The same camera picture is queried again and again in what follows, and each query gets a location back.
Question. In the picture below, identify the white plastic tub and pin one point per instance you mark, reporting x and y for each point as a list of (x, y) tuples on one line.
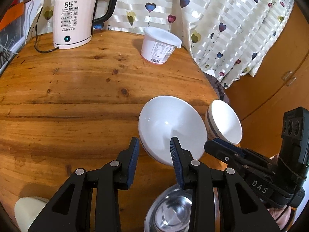
[(157, 46)]

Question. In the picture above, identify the wooden cabinet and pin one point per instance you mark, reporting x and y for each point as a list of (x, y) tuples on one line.
[(277, 53)]

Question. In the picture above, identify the small white bowl blue stripe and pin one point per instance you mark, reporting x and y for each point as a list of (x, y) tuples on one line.
[(227, 120)]

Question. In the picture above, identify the stainless steel bowl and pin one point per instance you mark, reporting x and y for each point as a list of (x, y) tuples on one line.
[(169, 212)]

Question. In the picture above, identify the large white bowl blue stripe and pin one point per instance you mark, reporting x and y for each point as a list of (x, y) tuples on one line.
[(169, 120)]

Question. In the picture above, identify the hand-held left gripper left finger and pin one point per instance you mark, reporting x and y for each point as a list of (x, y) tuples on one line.
[(132, 162)]

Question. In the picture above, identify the heart-print curtain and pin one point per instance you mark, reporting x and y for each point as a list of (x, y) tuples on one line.
[(217, 17)]

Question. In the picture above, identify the person's right hand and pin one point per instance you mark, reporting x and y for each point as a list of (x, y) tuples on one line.
[(278, 218)]

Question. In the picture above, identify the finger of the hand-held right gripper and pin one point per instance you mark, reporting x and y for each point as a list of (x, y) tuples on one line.
[(222, 153), (229, 145)]

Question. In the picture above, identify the white electric kettle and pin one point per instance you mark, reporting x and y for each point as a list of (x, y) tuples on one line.
[(72, 21)]

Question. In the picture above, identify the grey-green plate blue pattern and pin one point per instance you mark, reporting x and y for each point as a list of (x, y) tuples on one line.
[(29, 210)]

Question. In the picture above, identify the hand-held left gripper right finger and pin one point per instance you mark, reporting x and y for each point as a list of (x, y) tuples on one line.
[(176, 164)]

